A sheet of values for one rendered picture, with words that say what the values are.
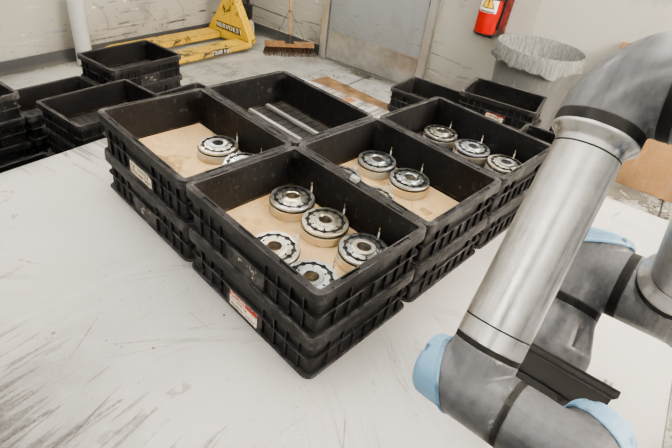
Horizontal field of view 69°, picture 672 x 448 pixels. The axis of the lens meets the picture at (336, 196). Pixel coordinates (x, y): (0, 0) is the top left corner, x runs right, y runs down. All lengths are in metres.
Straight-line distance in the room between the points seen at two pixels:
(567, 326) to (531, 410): 0.36
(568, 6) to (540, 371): 3.16
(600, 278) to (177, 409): 0.74
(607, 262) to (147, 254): 0.94
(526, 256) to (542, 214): 0.05
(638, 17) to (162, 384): 3.42
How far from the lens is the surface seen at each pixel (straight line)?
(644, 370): 1.26
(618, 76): 0.60
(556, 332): 0.90
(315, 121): 1.54
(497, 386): 0.57
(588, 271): 0.92
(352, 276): 0.82
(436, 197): 1.26
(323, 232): 1.02
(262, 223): 1.08
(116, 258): 1.22
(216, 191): 1.07
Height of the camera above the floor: 1.49
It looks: 34 degrees down
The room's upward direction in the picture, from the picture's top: 8 degrees clockwise
